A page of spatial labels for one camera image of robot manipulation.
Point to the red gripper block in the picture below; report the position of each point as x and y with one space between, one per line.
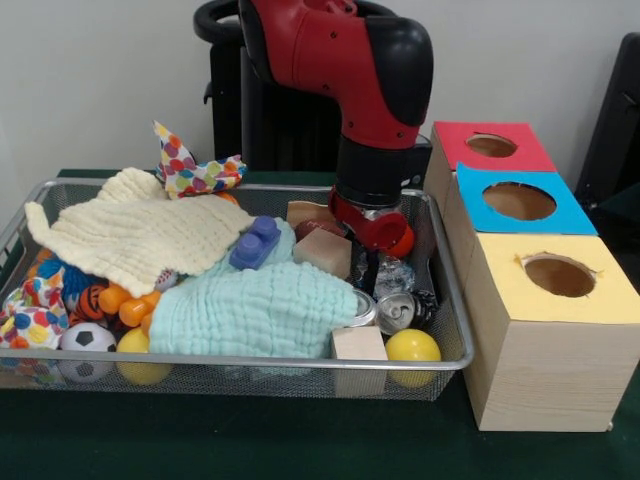
375 230

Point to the small clear plastic bottle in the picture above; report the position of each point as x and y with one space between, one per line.
395 276

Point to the colourful polka-dot cloth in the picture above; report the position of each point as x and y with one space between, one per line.
190 172

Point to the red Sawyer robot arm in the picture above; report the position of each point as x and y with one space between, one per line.
350 70

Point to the wooden box with three holes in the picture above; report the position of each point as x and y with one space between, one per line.
545 350

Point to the clear mesh bin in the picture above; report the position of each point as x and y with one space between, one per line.
60 195

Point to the red ball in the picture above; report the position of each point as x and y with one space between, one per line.
405 243

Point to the large wooden cube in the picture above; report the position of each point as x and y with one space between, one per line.
322 254

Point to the black soda can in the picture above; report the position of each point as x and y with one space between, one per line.
397 313

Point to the brown toy football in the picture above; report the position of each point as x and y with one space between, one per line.
315 228

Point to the small wooden cube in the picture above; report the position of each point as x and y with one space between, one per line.
359 343

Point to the flat tan wooden block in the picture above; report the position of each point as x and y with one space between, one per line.
305 212

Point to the yellow smiley ball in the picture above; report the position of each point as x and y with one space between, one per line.
413 346

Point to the mint green muslin cloth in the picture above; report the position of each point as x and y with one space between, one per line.
260 310

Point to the blue toy car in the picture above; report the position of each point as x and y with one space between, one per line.
255 246

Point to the pale yellow muslin cloth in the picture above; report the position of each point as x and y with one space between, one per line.
140 235

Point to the black and white soccer ball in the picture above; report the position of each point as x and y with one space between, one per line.
87 340

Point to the black chair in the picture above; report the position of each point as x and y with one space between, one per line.
615 120

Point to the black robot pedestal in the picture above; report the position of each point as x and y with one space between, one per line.
225 100

